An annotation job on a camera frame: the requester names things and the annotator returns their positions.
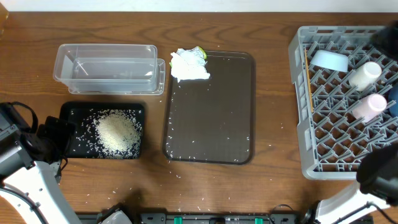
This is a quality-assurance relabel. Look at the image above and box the white rice pile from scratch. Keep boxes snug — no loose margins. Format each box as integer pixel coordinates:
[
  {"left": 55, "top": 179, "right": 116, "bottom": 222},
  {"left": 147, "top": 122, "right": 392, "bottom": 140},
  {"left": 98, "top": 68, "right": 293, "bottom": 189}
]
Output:
[{"left": 70, "top": 108, "right": 143, "bottom": 159}]

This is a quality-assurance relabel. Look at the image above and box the white paper napkin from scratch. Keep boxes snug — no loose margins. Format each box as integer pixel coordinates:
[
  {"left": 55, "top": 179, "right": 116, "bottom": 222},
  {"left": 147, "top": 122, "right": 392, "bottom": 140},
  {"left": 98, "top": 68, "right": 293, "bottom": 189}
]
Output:
[{"left": 170, "top": 46, "right": 211, "bottom": 82}]

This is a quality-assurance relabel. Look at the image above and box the light blue bowl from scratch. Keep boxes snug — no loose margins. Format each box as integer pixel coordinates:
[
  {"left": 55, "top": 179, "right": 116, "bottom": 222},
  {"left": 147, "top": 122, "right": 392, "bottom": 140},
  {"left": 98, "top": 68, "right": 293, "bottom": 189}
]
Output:
[{"left": 310, "top": 50, "right": 349, "bottom": 72}]

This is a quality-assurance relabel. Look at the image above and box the cream white cup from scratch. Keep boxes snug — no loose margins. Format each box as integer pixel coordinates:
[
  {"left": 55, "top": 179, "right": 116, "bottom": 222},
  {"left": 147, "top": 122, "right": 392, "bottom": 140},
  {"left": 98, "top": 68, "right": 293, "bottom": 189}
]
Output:
[{"left": 348, "top": 62, "right": 382, "bottom": 91}]

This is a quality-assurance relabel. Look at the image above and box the pink cup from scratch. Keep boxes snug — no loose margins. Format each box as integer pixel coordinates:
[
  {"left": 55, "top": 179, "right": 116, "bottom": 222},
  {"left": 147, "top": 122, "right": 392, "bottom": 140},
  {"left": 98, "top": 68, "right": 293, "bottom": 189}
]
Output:
[{"left": 352, "top": 93, "right": 387, "bottom": 123}]

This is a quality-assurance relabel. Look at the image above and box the dark blue plate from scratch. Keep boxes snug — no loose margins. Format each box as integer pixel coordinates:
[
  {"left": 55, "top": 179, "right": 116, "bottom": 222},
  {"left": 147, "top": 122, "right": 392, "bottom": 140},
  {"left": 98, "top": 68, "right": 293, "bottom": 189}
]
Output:
[{"left": 388, "top": 83, "right": 398, "bottom": 117}]

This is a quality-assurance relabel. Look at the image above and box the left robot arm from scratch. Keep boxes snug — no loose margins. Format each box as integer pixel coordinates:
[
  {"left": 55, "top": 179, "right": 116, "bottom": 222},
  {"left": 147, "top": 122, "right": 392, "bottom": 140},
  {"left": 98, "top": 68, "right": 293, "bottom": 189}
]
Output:
[{"left": 1, "top": 102, "right": 80, "bottom": 223}]

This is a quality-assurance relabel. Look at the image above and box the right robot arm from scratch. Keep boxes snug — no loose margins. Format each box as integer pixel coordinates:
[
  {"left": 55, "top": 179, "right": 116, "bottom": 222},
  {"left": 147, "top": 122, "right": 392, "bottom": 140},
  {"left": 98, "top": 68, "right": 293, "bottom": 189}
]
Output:
[{"left": 301, "top": 20, "right": 397, "bottom": 223}]

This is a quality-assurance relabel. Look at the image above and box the black waste tray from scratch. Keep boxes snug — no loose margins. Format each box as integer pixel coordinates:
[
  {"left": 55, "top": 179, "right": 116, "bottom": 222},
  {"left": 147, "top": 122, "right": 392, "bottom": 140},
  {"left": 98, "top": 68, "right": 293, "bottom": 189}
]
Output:
[{"left": 58, "top": 101, "right": 146, "bottom": 160}]

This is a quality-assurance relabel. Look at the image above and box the grey dishwasher rack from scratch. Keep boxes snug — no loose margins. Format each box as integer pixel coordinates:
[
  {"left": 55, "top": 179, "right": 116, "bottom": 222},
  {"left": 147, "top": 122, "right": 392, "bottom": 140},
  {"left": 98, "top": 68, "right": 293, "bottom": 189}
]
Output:
[{"left": 288, "top": 26, "right": 397, "bottom": 180}]

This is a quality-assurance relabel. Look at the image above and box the clear plastic bin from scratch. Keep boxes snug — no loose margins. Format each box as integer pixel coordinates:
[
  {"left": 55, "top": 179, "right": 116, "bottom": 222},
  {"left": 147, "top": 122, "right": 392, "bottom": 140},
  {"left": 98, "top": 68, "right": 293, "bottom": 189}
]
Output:
[{"left": 53, "top": 44, "right": 166, "bottom": 95}]

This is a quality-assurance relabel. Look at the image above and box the dark brown serving tray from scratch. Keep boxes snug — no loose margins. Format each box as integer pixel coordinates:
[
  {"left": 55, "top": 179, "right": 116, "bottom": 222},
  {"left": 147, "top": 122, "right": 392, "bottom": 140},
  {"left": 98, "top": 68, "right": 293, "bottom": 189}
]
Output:
[{"left": 162, "top": 51, "right": 256, "bottom": 165}]

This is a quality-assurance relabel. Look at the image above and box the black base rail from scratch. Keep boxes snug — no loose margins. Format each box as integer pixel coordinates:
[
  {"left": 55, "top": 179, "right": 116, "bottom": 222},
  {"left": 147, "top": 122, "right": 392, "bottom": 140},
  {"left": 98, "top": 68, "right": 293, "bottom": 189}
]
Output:
[{"left": 128, "top": 213, "right": 301, "bottom": 224}]

